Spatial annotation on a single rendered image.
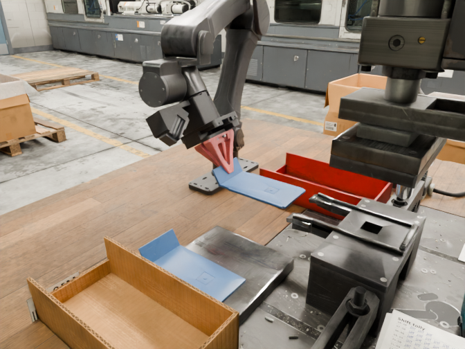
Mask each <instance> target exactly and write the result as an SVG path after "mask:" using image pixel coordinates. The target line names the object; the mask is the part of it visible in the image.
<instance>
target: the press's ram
mask: <svg viewBox="0 0 465 349"><path fill-rule="evenodd" d="M381 73H382V75H385V76H387V82H386V86H385V89H375V88H370V87H361V89H359V90H357V91H355V92H353V93H350V94H348V95H346V96H344V97H341V98H340V104H339V110H338V118H339V119H343V120H350V121H354V122H358V123H357V124H355V125H353V126H352V127H350V128H349V129H347V130H345V131H344V132H343V133H341V134H339V135H338V136H337V137H335V138H333V139H332V143H331V155H330V160H329V167H333V168H338V169H341V170H345V171H348V172H353V173H356V174H359V175H364V176H367V177H371V178H375V179H380V180H382V181H387V182H390V183H393V184H396V188H395V195H396V196H397V197H398V198H400V199H409V198H411V196H412V195H413V192H414V189H415V188H416V186H417V184H418V183H419V182H420V180H421V178H422V177H423V176H424V175H425V173H426V171H427V170H428V168H429V167H430V166H432V165H433V164H434V162H435V159H436V157H437V155H438V154H439V153H440V151H441V149H442V148H443V146H444V145H445V144H446V141H447V139H452V140H456V141H463V142H465V100H460V99H454V98H445V97H439V96H429V95H423V94H418V92H419V85H420V82H421V79H424V78H425V76H426V72H425V71H422V70H421V69H409V68H401V67H394V66H383V68H382V72H381Z"/></svg>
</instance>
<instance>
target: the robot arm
mask: <svg viewBox="0 0 465 349"><path fill-rule="evenodd" d="M269 24H270V11H269V8H268V4H267V1H266V0H253V4H250V0H205V1H204V2H203V3H201V4H200V5H198V6H197V7H196V8H194V9H192V10H189V11H187V12H184V13H183V14H182V15H181V16H175V17H174V18H172V19H171V20H169V21H168V22H167V23H166V24H165V25H164V26H163V27H162V29H161V35H160V42H161V48H162V59H159V60H152V61H144V62H143V75H142V76H141V78H140V80H139V83H138V91H139V94H140V97H141V99H142V100H143V102H144V103H145V104H146V105H148V106H149V107H153V108H156V107H161V106H164V105H169V104H172V103H175V102H179V104H176V105H172V106H170V107H166V108H164V109H160V110H158V111H157V112H155V113H154V114H152V115H151V116H149V117H148V118H146V119H145V120H146V122H147V124H148V126H149V128H150V130H151V132H152V134H153V136H154V138H159V140H160V141H162V142H164V143H165V144H166V145H168V146H169V147H170V146H172V145H174V144H176V143H177V141H179V140H180V139H181V141H182V143H183V144H185V146H186V149H187V150H188V149H190V148H191V147H194V146H195V145H197V146H195V147H194V148H195V150H196V151H197V152H198V153H200V154H201V155H203V156H204V157H205V158H207V159H208V160H210V161H211V162H212V169H211V171H210V172H208V173H206V174H204V175H202V176H200V177H198V178H196V179H194V180H192V181H190V182H189V183H188V185H189V188H190V189H193V190H195V191H198V192H200V193H203V194H205V195H213V194H215V193H216V192H218V191H220V190H221V189H223V188H222V187H220V186H218V183H217V180H216V179H215V176H214V174H213V172H212V170H214V169H215V168H217V167H219V166H222V168H223V169H224V170H225V171H226V172H227V173H228V174H230V173H231V172H233V171H234V166H233V159H234V158H235V157H237V160H238V162H239V164H240V166H241V168H242V170H243V171H244V172H249V173H250V172H252V171H254V170H255V169H257V168H259V163H258V162H255V161H251V160H248V159H244V158H241V157H239V150H240V149H242V148H243V147H244V140H243V138H244V133H243V131H242V129H241V127H242V122H241V121H240V118H241V97H242V93H243V90H244V84H245V80H246V74H247V71H248V65H249V63H250V59H251V56H252V54H253V51H254V50H255V48H256V46H257V41H261V39H262V35H265V34H266V33H267V32H268V28H269ZM223 29H224V30H225V31H226V49H225V54H224V60H223V64H222V68H221V73H220V76H219V82H218V86H217V90H216V93H215V96H214V98H213V100H212V98H211V96H210V94H209V92H208V90H207V88H206V85H205V83H204V81H203V79H202V77H201V75H200V73H199V70H198V68H197V66H185V65H204V64H210V54H213V48H214V46H213V42H214V41H215V38H216V36H217V35H218V34H219V33H220V32H221V31H222V30H223ZM186 57H191V58H186ZM195 58H196V59H195ZM181 66H184V67H181ZM182 135H183V136H182ZM198 144H199V145H198ZM226 162H228V163H226Z"/></svg>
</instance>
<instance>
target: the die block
mask: <svg viewBox="0 0 465 349"><path fill-rule="evenodd" d="M423 227H424V225H423V226H422V228H421V230H420V232H419V234H418V236H417V238H416V240H415V241H414V243H413V245H412V247H411V249H410V251H409V252H408V254H407V256H406V258H405V260H404V261H403V264H402V265H401V268H400V270H399V271H398V273H397V275H396V277H395V279H394V280H393V282H392V284H391V286H390V288H389V290H388V291H387V293H386V294H385V293H383V292H380V291H379V290H377V289H374V288H372V287H369V286H367V285H364V284H362V283H360V282H358V281H355V280H353V279H351V278H348V277H346V276H343V275H341V274H338V273H336V272H335V271H332V270H330V269H327V268H325V267H322V266H320V265H317V264H316V263H313V262H310V268H309V279H308V286H307V298H306V304H308V305H310V306H312V307H314V308H316V309H318V310H320V311H322V312H324V313H326V314H328V315H330V316H333V315H334V314H335V312H336V310H337V309H338V308H339V306H340V304H341V303H342V302H343V300H344V299H345V297H346V295H347V294H348V293H349V291H350V289H351V288H355V287H359V286H360V287H364V288H365V289H366V290H368V291H370V292H373V293H375V294H376V296H377V297H378V298H379V300H380V301H379V307H378V311H377V314H376V318H375V320H374V322H373V324H372V326H371V328H370V330H369V332H368V333H367V334H368V335H370V336H372V337H374V338H376V337H377V335H378V333H379V331H380V329H381V327H382V325H383V322H384V320H385V316H386V314H387V313H389V311H390V309H391V306H392V301H393V298H394V293H395V289H396V284H397V281H398V278H400V279H401V280H405V279H406V277H407V275H408V273H409V271H410V269H411V267H412V265H413V263H414V261H415V258H416V255H417V250H418V248H419V243H420V239H421V234H422V232H423ZM363 230H365V231H369V232H371V233H375V234H378V233H379V231H377V230H374V229H371V228H368V227H366V226H365V227H364V228H363Z"/></svg>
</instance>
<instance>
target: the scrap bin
mask: <svg viewBox="0 0 465 349"><path fill-rule="evenodd" d="M259 175H260V176H263V177H267V178H270V179H274V180H277V181H281V182H284V183H286V184H291V185H293V186H297V187H301V188H304V189H305V190H306V192H305V193H304V194H303V195H301V196H300V197H299V198H297V199H296V200H295V201H294V202H293V203H292V204H295V205H298V206H301V207H303V208H307V209H309V210H312V211H315V212H318V213H322V214H324V215H327V216H330V217H333V218H336V219H338V220H342V221H343V220H344V218H345V217H343V216H341V215H337V214H335V213H332V212H329V211H327V210H325V209H323V208H321V207H319V206H317V204H315V203H309V198H310V197H312V196H313V195H314V194H316V195H317V194H318V193H322V194H324V195H327V196H329V197H332V198H334V199H337V200H340V201H342V202H347V203H349V204H353V205H357V204H358V203H359V201H360V200H362V198H368V199H371V200H374V201H377V202H381V203H384V204H386V203H387V202H388V201H389V199H390V195H391V192H392V186H393V183H390V182H387V181H382V180H380V179H375V178H371V177H367V176H364V175H361V174H356V173H353V172H348V171H345V170H341V169H338V168H333V167H329V163H327V162H324V161H320V160H317V159H312V158H309V157H305V156H300V155H298V154H293V153H290V152H287V153H286V163H285V164H284V165H283V166H281V167H280V168H278V169H277V170H275V171H271V170H267V169H264V168H260V169H259Z"/></svg>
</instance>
